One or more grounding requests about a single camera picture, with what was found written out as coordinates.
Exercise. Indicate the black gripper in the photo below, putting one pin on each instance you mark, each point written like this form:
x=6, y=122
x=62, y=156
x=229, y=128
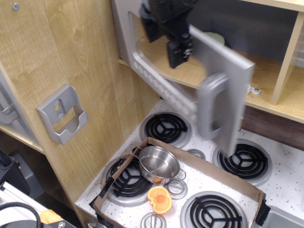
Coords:
x=169, y=18

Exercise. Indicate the silver toy microwave door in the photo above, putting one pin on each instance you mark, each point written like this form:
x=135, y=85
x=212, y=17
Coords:
x=209, y=89

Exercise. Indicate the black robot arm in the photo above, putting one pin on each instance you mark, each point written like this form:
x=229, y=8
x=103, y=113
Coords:
x=169, y=18

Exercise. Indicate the green toy onion half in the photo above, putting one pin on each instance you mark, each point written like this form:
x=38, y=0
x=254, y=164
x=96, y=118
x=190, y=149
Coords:
x=216, y=37

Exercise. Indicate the back left black burner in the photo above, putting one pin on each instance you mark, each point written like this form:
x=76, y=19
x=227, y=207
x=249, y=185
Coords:
x=167, y=127

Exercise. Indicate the black burner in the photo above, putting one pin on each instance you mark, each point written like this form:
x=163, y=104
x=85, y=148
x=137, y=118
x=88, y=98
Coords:
x=167, y=127
x=130, y=188
x=210, y=209
x=250, y=162

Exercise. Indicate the white plastic door catch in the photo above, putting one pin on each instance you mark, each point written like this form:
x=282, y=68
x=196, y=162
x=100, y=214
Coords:
x=253, y=90

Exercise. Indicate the grey middle stove knob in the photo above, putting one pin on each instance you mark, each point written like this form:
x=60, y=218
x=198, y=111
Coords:
x=197, y=153

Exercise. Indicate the grey stove knob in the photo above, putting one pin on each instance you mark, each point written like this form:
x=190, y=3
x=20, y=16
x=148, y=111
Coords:
x=152, y=220
x=197, y=153
x=177, y=188

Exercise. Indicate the stainless steel pot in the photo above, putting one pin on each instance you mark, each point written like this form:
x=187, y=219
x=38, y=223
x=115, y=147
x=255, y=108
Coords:
x=158, y=165

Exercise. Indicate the grey centre stove knob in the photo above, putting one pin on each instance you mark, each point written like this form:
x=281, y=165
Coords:
x=177, y=188

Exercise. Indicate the back right black burner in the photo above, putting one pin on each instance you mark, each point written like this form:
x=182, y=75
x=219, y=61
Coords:
x=250, y=162

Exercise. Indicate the front left black burner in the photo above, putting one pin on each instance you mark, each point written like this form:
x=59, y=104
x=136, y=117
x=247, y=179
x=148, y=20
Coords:
x=130, y=188

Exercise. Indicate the orange toy fruit half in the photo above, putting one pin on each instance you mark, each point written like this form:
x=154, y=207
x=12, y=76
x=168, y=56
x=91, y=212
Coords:
x=160, y=200

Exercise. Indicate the front right black burner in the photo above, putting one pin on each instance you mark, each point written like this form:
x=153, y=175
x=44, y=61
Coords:
x=210, y=209

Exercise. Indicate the brown cardboard barrier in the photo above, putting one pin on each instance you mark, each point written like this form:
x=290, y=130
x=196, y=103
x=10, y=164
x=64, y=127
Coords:
x=200, y=176

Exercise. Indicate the grey front stove knob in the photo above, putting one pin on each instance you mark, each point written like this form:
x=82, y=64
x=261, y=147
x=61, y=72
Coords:
x=152, y=220

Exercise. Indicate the black box on floor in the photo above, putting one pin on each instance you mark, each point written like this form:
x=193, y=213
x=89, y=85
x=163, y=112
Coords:
x=16, y=171

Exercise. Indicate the grey sink basin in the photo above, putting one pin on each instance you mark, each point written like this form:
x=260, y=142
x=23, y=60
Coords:
x=272, y=217

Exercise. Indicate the grey wall phone holder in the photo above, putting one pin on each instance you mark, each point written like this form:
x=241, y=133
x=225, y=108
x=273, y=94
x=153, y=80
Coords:
x=57, y=106

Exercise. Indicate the grey fridge door handle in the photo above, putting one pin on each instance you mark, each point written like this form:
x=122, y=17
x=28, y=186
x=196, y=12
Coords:
x=11, y=115

